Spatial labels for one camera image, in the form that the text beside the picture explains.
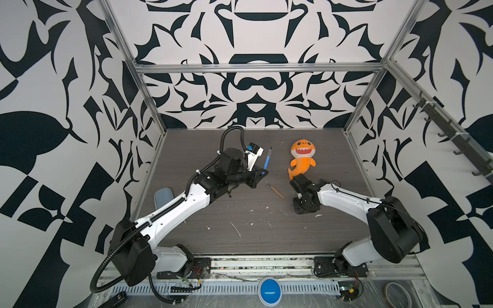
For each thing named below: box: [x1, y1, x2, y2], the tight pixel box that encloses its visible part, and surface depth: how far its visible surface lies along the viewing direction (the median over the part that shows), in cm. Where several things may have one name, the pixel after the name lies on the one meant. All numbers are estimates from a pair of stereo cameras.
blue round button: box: [257, 276, 283, 308], surface depth 70 cm
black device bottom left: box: [97, 290, 128, 308], surface depth 67 cm
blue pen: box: [261, 145, 273, 176], surface depth 73 cm
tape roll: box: [382, 281, 414, 308], surface depth 70 cm
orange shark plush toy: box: [287, 138, 317, 181], surface depth 103 cm
